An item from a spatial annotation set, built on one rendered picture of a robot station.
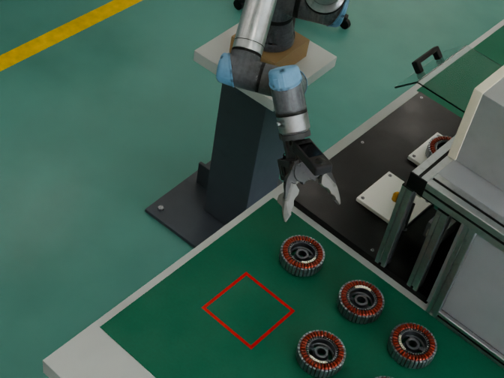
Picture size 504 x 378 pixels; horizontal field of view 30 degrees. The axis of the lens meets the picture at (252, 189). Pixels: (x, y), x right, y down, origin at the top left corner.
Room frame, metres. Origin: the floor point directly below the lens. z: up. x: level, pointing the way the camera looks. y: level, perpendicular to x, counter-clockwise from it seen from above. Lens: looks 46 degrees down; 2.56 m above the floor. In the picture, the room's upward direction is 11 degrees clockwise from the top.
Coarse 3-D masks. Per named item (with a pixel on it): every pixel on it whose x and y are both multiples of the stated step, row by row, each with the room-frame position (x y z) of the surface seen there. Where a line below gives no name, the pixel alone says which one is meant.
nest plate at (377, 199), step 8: (384, 176) 1.85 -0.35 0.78; (392, 176) 1.86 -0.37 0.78; (376, 184) 1.82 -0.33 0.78; (384, 184) 1.82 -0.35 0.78; (392, 184) 1.83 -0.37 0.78; (400, 184) 1.83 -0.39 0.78; (368, 192) 1.78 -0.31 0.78; (376, 192) 1.79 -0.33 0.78; (384, 192) 1.79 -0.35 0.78; (392, 192) 1.80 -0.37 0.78; (360, 200) 1.75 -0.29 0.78; (368, 200) 1.75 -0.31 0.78; (376, 200) 1.76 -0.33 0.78; (384, 200) 1.76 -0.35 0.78; (416, 200) 1.79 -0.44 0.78; (424, 200) 1.79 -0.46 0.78; (368, 208) 1.73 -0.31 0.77; (376, 208) 1.73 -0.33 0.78; (384, 208) 1.73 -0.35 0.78; (392, 208) 1.74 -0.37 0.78; (416, 208) 1.76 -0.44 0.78; (424, 208) 1.76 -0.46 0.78; (384, 216) 1.71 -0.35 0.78; (416, 216) 1.73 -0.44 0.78; (408, 224) 1.70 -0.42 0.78
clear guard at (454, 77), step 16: (464, 48) 2.11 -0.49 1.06; (432, 64) 2.05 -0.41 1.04; (448, 64) 2.02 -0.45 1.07; (464, 64) 2.04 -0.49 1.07; (480, 64) 2.05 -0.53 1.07; (496, 64) 2.06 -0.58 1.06; (416, 80) 1.94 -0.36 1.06; (432, 80) 1.94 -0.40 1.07; (448, 80) 1.96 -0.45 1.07; (464, 80) 1.97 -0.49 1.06; (480, 80) 1.98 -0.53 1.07; (448, 96) 1.89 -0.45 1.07; (464, 96) 1.91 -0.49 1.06
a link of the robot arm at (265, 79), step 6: (270, 66) 1.78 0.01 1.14; (276, 66) 1.79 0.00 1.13; (264, 72) 1.76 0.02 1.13; (300, 72) 1.80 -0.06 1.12; (264, 78) 1.75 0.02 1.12; (306, 78) 1.81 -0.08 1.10; (264, 84) 1.74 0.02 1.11; (306, 84) 1.77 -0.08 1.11; (258, 90) 1.74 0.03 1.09; (264, 90) 1.74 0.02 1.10; (270, 90) 1.74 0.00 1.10; (306, 90) 1.77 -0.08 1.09
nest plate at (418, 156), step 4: (432, 136) 2.05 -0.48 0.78; (428, 140) 2.04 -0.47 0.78; (424, 144) 2.02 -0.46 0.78; (420, 148) 1.99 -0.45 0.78; (424, 148) 2.00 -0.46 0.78; (412, 152) 1.97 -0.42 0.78; (416, 152) 1.98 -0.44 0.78; (420, 152) 1.98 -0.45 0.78; (424, 152) 1.98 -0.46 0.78; (408, 156) 1.96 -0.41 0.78; (412, 156) 1.96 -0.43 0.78; (416, 156) 1.96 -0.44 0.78; (420, 156) 1.96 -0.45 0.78; (424, 156) 1.97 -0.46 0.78; (412, 160) 1.95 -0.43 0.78; (416, 160) 1.94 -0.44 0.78; (420, 160) 1.94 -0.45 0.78; (416, 164) 1.94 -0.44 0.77
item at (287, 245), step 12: (288, 240) 1.56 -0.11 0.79; (300, 240) 1.57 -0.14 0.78; (312, 240) 1.57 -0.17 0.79; (288, 252) 1.52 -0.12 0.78; (300, 252) 1.54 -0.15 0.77; (312, 252) 1.55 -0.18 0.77; (324, 252) 1.54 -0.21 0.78; (288, 264) 1.48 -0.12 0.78; (300, 264) 1.49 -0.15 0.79; (312, 264) 1.49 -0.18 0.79; (300, 276) 1.47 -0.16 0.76
